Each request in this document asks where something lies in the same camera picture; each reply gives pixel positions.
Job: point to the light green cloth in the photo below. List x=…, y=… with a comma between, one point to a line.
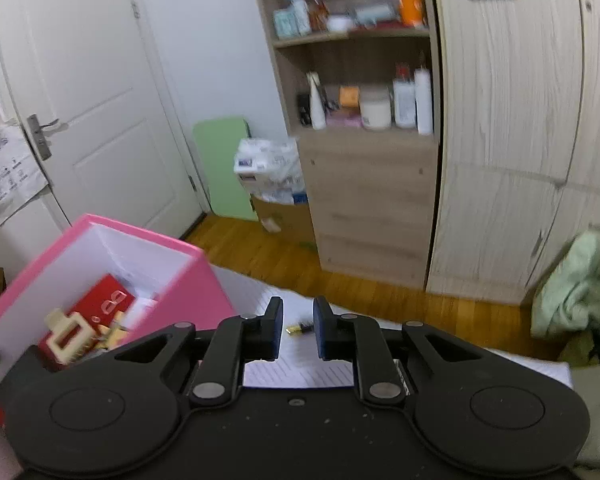
x=575, y=285

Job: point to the pink flat box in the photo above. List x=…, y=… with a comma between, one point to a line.
x=342, y=120

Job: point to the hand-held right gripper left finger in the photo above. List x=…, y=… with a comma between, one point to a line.
x=278, y=330

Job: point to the small black bottle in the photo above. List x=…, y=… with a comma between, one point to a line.
x=304, y=110

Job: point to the white skincare bottle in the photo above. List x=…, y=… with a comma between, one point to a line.
x=300, y=12

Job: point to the white bowl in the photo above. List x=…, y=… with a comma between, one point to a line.
x=340, y=23

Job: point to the wooden shelf unit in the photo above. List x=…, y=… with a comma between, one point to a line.
x=370, y=200

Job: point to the brown cardboard box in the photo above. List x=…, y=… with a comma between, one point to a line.
x=285, y=220

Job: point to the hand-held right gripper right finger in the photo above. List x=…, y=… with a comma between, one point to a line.
x=320, y=330

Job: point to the white tube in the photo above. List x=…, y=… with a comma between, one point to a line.
x=317, y=105

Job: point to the light wooden wardrobe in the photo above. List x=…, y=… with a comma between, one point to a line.
x=505, y=110

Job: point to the plastic wrapped tissue pack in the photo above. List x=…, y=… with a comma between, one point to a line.
x=270, y=165

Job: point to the pink cardboard box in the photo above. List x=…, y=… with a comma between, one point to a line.
x=190, y=285

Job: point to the white door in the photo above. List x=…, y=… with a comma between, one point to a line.
x=105, y=85

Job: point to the small yellow black object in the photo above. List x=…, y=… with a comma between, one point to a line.
x=295, y=330

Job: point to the white bottle red cap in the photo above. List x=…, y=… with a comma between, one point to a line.
x=404, y=105

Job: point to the orange paper cup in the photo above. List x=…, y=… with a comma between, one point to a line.
x=410, y=5

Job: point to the small orange box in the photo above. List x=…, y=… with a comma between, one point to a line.
x=350, y=96

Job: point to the teal small box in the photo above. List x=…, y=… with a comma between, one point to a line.
x=286, y=22

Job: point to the brown glass bottle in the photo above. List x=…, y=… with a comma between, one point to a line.
x=320, y=15

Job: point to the tall white bottle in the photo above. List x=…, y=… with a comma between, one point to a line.
x=423, y=105

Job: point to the white jar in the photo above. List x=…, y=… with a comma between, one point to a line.
x=375, y=112

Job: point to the beige hair claw clip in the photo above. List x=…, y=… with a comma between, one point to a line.
x=54, y=340

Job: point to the printed white paper bag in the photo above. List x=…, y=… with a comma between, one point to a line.
x=5, y=175

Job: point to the green folding table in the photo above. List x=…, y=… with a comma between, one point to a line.
x=220, y=170

